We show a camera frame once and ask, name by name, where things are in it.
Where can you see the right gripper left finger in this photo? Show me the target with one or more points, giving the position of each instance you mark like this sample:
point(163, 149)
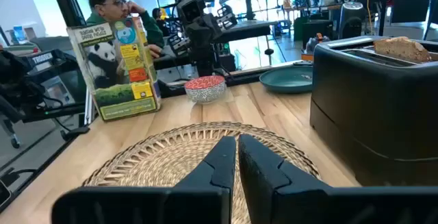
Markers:
point(205, 200)

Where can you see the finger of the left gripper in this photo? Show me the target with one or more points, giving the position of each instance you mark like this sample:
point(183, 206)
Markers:
point(226, 18)
point(178, 45)

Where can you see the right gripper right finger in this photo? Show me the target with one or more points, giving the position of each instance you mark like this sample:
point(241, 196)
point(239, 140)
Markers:
point(273, 196)

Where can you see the patterned bowl red inside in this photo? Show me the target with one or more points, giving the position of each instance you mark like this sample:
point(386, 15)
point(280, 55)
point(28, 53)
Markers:
point(205, 92)

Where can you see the panda cereal box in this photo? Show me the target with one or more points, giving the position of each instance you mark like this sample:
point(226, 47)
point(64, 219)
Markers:
point(113, 73)

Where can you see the teal plate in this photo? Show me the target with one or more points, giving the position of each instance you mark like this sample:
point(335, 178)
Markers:
point(285, 80)

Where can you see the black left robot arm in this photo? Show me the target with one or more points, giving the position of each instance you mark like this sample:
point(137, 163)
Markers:
point(205, 59)

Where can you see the black desk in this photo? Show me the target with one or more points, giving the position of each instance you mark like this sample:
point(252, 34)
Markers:
point(246, 30)

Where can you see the round woven straw placemat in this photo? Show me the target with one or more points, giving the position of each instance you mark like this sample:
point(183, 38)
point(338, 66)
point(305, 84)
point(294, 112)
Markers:
point(164, 155)

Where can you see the black cylindrical appliance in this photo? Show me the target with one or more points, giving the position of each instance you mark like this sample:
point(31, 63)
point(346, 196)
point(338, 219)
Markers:
point(350, 22)

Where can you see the black toaster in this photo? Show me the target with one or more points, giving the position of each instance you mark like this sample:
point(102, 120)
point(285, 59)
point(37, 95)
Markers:
point(369, 114)

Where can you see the brown toast slice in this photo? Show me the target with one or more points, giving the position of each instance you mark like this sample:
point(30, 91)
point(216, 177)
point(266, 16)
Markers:
point(400, 49)

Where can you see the black computer monitor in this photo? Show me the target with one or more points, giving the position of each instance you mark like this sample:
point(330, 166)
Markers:
point(410, 1)

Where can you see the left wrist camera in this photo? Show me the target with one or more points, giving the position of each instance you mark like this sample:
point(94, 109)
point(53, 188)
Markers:
point(191, 10)

